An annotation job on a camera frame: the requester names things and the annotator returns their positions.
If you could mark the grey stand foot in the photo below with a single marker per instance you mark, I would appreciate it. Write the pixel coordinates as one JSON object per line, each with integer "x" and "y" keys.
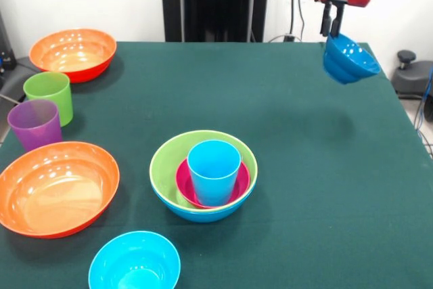
{"x": 13, "y": 79}
{"x": 416, "y": 76}

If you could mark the dark green table cloth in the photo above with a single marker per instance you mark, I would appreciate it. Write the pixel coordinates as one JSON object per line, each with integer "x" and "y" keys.
{"x": 304, "y": 167}

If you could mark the large orange bowl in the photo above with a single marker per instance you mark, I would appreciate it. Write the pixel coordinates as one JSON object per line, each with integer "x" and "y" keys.
{"x": 72, "y": 53}
{"x": 57, "y": 194}

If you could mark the black equipment box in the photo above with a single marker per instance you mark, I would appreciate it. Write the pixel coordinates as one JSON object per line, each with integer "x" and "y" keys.
{"x": 5, "y": 48}

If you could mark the small pink bowl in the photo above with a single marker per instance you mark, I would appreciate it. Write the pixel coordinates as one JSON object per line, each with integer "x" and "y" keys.
{"x": 243, "y": 180}

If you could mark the purple cup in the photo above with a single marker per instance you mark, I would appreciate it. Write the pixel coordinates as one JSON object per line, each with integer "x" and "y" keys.
{"x": 34, "y": 126}

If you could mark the small dark blue bowl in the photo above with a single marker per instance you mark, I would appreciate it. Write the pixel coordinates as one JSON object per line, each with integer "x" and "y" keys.
{"x": 348, "y": 60}

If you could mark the small light blue bowl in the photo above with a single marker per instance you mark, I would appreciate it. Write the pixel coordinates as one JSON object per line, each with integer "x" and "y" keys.
{"x": 135, "y": 265}

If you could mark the green cup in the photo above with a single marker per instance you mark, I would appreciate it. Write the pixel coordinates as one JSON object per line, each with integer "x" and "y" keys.
{"x": 57, "y": 99}

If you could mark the large green bowl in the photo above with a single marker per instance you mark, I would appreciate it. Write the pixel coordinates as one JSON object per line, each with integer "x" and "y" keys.
{"x": 165, "y": 167}

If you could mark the large blue bowl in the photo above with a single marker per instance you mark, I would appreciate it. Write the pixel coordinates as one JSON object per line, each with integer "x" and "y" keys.
{"x": 203, "y": 216}

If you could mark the light blue cup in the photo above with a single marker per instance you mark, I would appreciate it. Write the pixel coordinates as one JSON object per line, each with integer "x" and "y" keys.
{"x": 213, "y": 180}

